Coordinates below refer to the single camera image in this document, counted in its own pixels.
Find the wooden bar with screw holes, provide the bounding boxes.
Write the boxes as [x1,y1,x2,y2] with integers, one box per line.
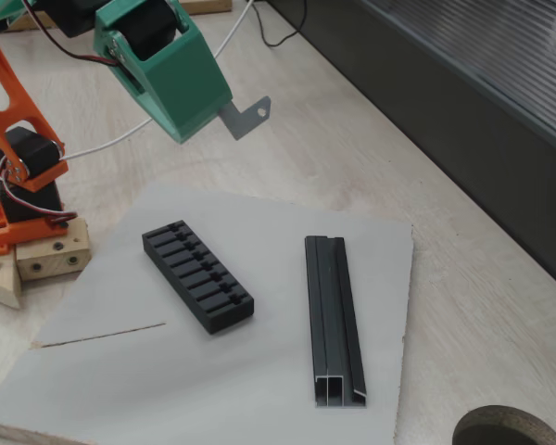
[16,217,93,283]

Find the black slotted holder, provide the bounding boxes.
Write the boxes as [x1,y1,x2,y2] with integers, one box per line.
[142,220,256,336]

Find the grey board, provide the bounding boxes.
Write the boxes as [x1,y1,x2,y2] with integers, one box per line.
[0,180,416,445]

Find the white cable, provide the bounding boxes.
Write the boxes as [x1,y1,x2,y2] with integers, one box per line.
[63,0,256,162]

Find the black cable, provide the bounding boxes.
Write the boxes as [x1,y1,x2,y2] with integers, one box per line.
[251,0,308,48]

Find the round cable hole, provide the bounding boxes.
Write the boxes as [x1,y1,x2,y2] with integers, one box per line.
[451,404,556,445]

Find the small metal L bracket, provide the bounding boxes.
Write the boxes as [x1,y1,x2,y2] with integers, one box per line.
[217,95,272,142]

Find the dark aluminium profile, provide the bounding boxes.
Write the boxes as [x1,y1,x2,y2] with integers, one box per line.
[304,235,370,410]

